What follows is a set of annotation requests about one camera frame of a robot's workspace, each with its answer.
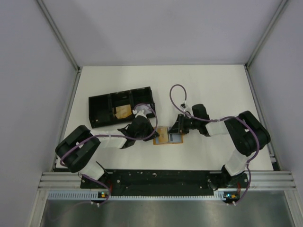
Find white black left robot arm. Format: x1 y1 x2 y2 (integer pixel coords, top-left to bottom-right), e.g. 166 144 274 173
55 116 159 188

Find orange card in tray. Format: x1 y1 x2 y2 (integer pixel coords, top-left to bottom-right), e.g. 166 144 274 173
115 105 132 119

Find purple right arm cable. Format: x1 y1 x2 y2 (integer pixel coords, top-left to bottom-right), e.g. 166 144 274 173
169 84 261 206

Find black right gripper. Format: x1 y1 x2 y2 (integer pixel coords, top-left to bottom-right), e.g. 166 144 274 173
169 113 200 134

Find yellow leather card holder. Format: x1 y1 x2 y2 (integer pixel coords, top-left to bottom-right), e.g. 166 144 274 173
153 126 183 145

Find black three-compartment tray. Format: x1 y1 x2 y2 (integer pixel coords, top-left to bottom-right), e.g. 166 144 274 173
89 87 155 128

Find aluminium front frame rail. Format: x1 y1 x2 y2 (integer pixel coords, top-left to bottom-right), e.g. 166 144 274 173
38 171 296 191

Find aluminium frame post left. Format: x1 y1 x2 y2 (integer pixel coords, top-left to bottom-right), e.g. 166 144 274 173
35 0 82 71

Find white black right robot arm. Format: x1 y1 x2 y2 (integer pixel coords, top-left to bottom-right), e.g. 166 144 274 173
169 104 271 190

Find aluminium frame post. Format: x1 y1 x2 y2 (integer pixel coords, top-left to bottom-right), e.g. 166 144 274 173
244 0 291 69
35 0 82 71

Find blue credit card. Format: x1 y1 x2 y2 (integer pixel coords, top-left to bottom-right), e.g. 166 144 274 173
169 134 183 143

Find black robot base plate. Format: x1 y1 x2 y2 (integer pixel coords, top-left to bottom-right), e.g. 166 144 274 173
80 168 251 196

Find grey slotted cable duct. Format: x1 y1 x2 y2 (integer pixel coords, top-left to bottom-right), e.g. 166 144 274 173
47 191 239 201

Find silver card in tray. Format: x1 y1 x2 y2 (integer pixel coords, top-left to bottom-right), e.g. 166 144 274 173
136 105 152 117

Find aluminium frame post right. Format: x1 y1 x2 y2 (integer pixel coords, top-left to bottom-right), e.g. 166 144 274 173
244 0 291 69

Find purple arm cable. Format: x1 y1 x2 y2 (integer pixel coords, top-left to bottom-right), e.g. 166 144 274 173
169 84 261 206
59 104 159 209

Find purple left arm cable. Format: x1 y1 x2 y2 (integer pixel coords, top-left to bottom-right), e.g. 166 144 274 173
59 104 159 209

